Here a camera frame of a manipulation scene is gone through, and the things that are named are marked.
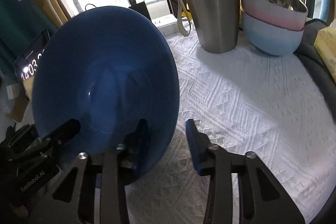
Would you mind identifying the dark blue bowl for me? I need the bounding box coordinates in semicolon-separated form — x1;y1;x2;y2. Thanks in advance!
32;6;179;177

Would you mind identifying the cardboard box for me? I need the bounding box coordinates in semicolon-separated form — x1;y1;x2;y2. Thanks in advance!
5;97;28;122

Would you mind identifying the small white box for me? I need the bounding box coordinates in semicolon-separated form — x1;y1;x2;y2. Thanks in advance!
6;84;21;100

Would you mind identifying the white textured tablecloth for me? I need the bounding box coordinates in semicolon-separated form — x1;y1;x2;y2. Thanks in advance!
126;32;335;223

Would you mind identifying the tablet showing clock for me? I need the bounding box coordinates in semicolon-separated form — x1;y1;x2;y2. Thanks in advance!
14;29;50;101

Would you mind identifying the light blue bowl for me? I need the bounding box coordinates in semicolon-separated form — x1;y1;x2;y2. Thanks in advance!
241;10;303;56

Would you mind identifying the teal curtain left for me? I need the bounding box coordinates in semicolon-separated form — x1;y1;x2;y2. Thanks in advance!
0;0;58;80

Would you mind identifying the white power strip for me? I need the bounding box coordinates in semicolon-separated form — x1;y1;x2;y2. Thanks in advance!
152;14;179;36

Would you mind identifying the pink bowl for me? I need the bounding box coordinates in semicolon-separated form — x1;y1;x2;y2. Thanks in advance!
241;0;307;31

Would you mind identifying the yellow tissue pack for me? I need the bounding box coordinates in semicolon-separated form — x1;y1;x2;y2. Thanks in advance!
313;26;336;82

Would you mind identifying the black charger block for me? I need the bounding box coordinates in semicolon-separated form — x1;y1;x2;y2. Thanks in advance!
129;0;151;20

